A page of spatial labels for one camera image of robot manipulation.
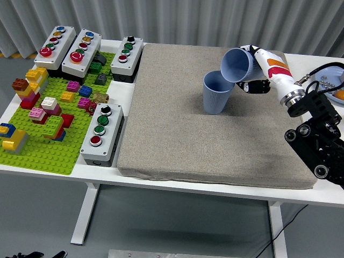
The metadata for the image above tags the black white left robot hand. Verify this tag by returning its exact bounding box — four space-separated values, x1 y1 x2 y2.
9 250 68 258

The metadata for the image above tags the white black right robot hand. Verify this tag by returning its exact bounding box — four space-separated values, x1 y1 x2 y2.
235 44 304 104

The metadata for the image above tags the blue ribbed plastic cup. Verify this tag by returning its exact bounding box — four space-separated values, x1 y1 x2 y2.
203 70 235 116
220 47 263 83

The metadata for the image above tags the light blue plate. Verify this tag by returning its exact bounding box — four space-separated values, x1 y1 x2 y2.
314 62 344 105

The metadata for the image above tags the white table leg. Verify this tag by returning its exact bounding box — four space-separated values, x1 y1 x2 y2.
70 182 101 245
267 200 288 258

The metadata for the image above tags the green studded baseplate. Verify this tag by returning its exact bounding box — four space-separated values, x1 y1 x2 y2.
0 51 117 176

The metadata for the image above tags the grey-brown fabric mat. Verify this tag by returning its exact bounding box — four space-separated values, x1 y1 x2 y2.
117 43 319 190

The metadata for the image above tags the blue yellow grey brick stack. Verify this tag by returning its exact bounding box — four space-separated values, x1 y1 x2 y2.
0 123 29 155

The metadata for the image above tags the green orange blue brick stack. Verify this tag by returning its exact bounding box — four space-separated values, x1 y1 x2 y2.
41 115 67 142

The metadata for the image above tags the white pleated curtain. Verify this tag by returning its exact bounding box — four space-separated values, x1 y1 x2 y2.
0 0 344 59

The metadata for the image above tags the red toy brick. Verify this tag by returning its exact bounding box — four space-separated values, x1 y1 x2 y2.
61 113 75 128

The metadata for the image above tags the grey four-button control box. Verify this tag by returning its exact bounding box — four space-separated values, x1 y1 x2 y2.
80 102 126 168
110 35 144 83

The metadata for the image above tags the pink red brick stack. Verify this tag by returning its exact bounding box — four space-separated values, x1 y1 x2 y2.
28 106 48 125

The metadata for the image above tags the white pink brick stack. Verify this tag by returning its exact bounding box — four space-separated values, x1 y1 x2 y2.
41 96 62 117

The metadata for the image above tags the yellow toy brick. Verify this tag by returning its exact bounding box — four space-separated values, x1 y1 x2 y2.
60 91 75 103

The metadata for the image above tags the yellow white red brick tower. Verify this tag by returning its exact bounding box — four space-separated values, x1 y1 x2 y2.
19 67 49 110

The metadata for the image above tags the brass pipe fitting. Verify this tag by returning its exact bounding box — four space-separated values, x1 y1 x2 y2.
93 92 110 104

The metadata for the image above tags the brown toy brick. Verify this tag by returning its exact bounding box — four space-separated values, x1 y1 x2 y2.
11 78 29 91

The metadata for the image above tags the blue toy brick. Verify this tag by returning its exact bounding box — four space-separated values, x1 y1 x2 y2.
78 84 93 98

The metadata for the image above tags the grey sloped toy brick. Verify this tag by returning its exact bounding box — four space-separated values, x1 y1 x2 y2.
94 73 108 86

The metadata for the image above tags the dark grey curved piece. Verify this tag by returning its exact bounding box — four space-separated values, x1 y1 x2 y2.
94 53 108 66

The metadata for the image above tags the dark green toy brick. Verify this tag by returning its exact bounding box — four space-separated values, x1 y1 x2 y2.
89 61 103 74

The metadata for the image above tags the grey five-button control box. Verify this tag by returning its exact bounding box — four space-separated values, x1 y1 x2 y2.
33 25 77 79
61 28 102 85

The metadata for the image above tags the black floor cable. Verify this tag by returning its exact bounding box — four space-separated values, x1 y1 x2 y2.
254 204 309 258

